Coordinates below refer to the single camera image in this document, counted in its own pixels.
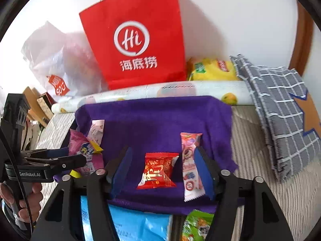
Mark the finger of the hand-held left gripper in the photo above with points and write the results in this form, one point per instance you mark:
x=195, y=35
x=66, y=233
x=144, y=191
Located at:
x=67, y=162
x=59, y=152

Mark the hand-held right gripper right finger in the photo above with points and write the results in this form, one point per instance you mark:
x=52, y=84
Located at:
x=204, y=175

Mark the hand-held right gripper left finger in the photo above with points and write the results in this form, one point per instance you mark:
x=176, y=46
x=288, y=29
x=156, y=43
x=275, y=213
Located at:
x=121, y=174

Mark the large pink snack bag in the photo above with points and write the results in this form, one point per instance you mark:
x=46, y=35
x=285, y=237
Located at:
x=85, y=155

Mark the long pink snack packet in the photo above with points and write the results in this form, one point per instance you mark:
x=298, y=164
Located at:
x=188, y=165

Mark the red snack packet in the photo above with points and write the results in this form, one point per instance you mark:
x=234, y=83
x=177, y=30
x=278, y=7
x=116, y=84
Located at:
x=156, y=172

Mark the small pink candy packet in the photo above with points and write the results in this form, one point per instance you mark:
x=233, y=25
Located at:
x=96, y=131

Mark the green snack packet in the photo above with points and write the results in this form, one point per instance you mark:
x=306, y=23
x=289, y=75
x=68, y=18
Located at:
x=198, y=226

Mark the person's left hand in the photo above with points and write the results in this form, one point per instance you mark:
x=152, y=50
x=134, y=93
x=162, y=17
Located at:
x=32, y=198

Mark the blue tissue pack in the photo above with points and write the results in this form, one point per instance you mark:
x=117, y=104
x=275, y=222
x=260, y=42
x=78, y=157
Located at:
x=140, y=226

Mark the wooden bed headboard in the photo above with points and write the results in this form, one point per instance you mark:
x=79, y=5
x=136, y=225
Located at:
x=32, y=98

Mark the purple towel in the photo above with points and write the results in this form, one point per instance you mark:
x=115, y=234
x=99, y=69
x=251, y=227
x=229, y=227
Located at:
x=155, y=120

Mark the fruit print paper roll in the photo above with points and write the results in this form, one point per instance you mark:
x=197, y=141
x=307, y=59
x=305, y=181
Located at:
x=150, y=91

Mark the white plastic shopping bag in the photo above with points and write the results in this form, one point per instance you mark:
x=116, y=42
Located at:
x=62, y=62

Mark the grey checked cloth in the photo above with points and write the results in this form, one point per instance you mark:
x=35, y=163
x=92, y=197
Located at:
x=280, y=110

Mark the yellow chips bag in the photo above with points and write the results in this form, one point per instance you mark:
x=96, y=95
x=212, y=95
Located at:
x=213, y=70

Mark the red paper bag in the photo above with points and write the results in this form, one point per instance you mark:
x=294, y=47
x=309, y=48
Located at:
x=133, y=17

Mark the brown wooden door frame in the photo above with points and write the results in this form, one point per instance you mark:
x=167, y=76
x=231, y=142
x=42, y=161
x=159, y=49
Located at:
x=301, y=42

